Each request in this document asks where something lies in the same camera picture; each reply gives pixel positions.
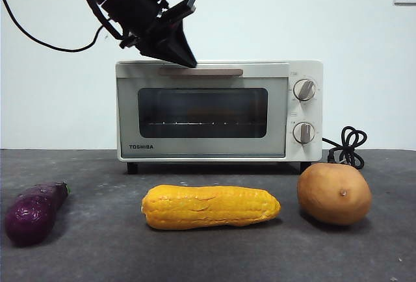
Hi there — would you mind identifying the black oven power cable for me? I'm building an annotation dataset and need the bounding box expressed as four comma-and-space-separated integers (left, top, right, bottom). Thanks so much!
321, 126, 368, 170

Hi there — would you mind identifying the metal wire oven rack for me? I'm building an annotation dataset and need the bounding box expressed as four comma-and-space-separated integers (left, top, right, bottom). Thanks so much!
148, 120, 263, 127

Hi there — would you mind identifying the glass oven door with handle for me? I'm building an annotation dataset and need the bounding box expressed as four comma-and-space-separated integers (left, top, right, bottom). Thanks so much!
116, 62, 290, 159

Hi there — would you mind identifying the yellow corn cob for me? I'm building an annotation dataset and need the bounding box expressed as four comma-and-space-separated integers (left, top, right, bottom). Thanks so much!
140, 185, 281, 231

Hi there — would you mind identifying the small round oven knob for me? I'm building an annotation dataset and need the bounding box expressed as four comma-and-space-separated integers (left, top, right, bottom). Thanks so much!
292, 122, 315, 145

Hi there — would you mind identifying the white Toshiba toaster oven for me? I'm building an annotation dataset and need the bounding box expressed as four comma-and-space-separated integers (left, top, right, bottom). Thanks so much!
115, 60, 324, 175

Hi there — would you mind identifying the large round oven knob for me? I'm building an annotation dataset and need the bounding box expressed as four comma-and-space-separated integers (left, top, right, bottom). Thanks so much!
292, 79, 318, 102

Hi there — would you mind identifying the purple eggplant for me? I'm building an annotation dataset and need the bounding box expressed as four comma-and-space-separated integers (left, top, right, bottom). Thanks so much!
4, 181, 71, 248

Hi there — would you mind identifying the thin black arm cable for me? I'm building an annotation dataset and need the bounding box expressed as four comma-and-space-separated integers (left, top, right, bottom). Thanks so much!
0, 0, 108, 53

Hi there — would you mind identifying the brown potato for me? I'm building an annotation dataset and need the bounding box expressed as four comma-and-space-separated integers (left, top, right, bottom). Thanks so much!
296, 162, 373, 226

